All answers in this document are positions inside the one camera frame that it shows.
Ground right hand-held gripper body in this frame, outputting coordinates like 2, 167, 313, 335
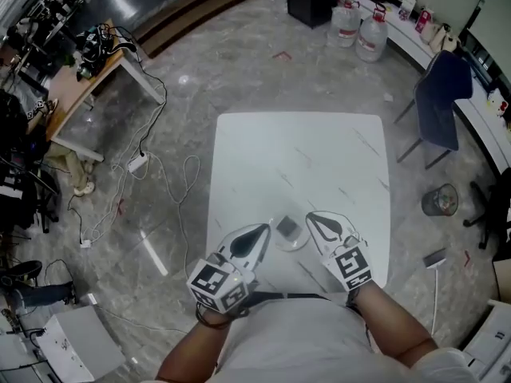
321, 229, 374, 293

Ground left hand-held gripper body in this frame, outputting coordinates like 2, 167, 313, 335
186, 248, 259, 314

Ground small clear dish with cube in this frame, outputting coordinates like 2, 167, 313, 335
270, 211, 312, 253

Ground person's right forearm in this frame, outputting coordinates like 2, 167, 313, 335
351, 281, 438, 369

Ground person's left forearm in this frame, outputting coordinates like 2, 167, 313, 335
155, 308, 233, 383

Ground white broom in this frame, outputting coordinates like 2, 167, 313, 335
422, 247, 448, 334

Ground person's white shirt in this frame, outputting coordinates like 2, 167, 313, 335
215, 294, 480, 383

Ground white power strip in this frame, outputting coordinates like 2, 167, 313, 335
127, 153, 149, 174

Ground black office chair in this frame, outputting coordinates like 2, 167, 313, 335
462, 180, 511, 251

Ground brown cardboard box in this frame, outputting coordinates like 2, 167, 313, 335
493, 249, 511, 299

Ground blue chair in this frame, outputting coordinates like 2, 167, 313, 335
394, 49, 474, 171

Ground white drawer unit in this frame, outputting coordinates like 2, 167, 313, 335
462, 299, 511, 383

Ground long white counter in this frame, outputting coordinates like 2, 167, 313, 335
341, 0, 511, 175

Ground white plush toy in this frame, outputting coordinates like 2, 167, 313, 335
485, 88, 510, 120

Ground beige handbag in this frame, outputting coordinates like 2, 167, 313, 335
429, 22, 460, 53

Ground wooden desk with white legs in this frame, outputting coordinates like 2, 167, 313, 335
46, 18, 167, 163

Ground red and white bag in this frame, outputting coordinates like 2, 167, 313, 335
414, 8, 435, 34

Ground dark wooden steps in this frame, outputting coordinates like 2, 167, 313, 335
133, 0, 268, 59

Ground pile of black devices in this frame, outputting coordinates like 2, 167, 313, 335
75, 22, 139, 81

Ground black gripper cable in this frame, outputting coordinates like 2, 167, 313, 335
194, 304, 251, 329

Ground long white cable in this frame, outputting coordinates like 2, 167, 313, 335
165, 155, 201, 279

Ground black wire waste basket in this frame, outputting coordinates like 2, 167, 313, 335
421, 183, 459, 218

